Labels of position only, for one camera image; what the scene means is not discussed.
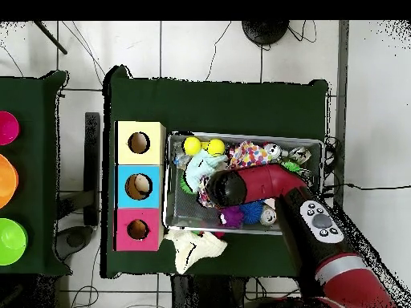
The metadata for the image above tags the shallow mesh bin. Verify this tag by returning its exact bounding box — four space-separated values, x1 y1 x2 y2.
163 129 326 237

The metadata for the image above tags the blue spiky toy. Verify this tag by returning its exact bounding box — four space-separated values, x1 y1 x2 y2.
238 200 264 225

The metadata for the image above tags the dark green tablecloth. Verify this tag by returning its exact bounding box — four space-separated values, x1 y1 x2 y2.
101 64 331 285

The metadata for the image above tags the black cable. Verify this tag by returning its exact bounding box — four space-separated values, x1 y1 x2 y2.
322 182 411 192

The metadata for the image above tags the cream knitted cloth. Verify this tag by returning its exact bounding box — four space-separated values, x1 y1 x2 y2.
163 229 228 275

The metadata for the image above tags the black upright panel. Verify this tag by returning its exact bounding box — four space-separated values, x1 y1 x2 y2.
83 111 101 227

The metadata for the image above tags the pink plastic bowl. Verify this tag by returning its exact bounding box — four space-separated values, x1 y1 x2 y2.
0 111 21 146

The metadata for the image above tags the purple spiky toy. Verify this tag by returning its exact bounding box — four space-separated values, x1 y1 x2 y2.
219 205 245 229

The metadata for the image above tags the green spiky toy with eyes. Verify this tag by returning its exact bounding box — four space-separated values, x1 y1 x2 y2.
281 160 302 174

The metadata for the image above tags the black pole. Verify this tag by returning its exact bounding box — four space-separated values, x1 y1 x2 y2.
33 20 68 55

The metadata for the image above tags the colourful polka dot cloth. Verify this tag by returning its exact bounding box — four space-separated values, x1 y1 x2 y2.
228 140 271 169
196 175 215 208

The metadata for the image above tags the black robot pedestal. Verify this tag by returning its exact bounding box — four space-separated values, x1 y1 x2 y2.
169 274 248 308

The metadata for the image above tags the dark green cloth side table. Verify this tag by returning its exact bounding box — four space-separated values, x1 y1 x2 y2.
0 70 72 277

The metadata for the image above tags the dark grey rounded base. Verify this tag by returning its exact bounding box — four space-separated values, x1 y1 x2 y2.
52 225 95 261

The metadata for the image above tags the wooden box with three holes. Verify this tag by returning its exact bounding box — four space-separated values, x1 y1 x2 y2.
114 120 166 252

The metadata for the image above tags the mint green cloth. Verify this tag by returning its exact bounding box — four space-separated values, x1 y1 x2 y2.
185 149 230 193

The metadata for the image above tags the orange plastic bowl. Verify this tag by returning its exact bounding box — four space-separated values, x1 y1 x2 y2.
0 153 19 209

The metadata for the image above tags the green plastic bowl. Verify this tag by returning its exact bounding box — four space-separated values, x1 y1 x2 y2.
0 217 29 266

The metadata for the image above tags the smooth yellow ball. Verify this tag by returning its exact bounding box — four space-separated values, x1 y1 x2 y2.
206 138 226 157

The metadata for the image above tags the black round stand base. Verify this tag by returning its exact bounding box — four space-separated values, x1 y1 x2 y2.
241 20 290 46

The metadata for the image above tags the yellow tennis ball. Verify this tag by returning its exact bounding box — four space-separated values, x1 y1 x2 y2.
183 136 202 156

